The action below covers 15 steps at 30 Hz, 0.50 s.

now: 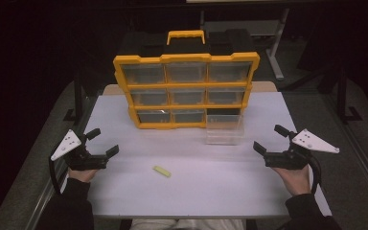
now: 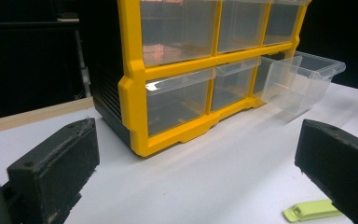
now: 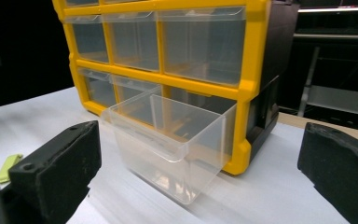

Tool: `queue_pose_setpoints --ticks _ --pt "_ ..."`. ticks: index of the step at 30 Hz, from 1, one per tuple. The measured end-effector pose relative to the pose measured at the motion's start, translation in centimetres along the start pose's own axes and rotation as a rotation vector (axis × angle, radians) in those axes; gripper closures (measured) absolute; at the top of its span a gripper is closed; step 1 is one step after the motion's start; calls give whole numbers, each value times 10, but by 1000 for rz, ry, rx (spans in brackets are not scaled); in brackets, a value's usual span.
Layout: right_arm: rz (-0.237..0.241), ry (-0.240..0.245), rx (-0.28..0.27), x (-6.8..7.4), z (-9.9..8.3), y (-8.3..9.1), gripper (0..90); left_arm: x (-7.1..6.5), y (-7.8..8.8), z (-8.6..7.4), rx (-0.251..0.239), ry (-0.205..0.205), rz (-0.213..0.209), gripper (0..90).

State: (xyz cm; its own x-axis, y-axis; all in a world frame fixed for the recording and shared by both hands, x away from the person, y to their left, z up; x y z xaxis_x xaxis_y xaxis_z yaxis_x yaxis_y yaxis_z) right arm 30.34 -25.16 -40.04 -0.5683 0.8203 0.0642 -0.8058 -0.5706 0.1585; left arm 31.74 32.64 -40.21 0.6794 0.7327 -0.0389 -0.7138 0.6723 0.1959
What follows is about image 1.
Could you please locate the yellow drawer organizer cabinet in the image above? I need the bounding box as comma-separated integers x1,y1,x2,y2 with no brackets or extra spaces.
112,29,261,130

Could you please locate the person's right hand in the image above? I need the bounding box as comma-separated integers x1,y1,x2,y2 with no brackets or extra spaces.
270,165,312,196

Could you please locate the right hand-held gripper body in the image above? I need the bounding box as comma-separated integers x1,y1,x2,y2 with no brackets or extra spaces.
263,127,340,171

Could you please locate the person's left hand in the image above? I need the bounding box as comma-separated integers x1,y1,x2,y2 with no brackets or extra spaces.
67,168,99,184

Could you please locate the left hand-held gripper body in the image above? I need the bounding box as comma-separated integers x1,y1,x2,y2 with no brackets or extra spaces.
50,128,109,172

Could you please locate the small yellow eraser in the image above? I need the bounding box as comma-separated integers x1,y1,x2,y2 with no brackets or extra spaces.
152,165,173,178

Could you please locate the black metal stand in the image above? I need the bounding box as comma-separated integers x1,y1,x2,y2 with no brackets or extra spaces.
62,67,88,125
283,62,364,125

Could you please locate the white desk frame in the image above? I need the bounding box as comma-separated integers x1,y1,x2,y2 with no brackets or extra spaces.
198,7,291,81

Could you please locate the black cable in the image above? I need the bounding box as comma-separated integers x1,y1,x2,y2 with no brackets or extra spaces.
308,154,323,196
48,149,62,195

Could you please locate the clear plastic drawer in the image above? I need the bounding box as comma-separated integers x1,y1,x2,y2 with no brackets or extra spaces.
205,114,245,147

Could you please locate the grid of clear drawers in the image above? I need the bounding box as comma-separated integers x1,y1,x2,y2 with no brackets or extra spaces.
121,61,253,125

